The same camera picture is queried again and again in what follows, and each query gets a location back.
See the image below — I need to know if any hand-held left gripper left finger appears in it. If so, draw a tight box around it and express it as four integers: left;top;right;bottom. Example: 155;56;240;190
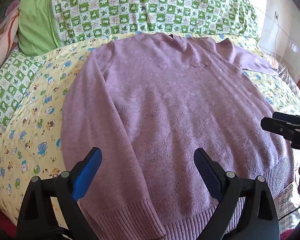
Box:
16;147;102;240

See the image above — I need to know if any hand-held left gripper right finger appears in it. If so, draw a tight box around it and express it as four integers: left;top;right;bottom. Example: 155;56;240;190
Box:
194;148;280;240

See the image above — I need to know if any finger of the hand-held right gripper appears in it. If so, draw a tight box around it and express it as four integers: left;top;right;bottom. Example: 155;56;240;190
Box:
261;117;295;141
272;111;300;125

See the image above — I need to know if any purple knit sweater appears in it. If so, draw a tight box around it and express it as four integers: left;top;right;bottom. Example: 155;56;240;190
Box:
61;31;294;240

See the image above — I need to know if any yellow bear-print bedsheet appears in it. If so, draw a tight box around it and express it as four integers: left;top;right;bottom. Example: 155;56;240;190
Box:
0;32;300;228

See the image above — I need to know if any green checkered pillow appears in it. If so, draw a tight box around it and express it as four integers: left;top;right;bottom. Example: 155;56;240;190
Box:
0;50;43;128

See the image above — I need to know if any plain green pillow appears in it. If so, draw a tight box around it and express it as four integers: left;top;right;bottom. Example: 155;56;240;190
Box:
18;0;62;55

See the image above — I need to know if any colourful floral blanket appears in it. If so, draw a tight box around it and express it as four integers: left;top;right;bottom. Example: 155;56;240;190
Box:
0;0;24;80

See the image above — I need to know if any green checkered quilt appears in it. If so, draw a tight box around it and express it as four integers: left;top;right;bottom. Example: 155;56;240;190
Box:
51;0;259;47

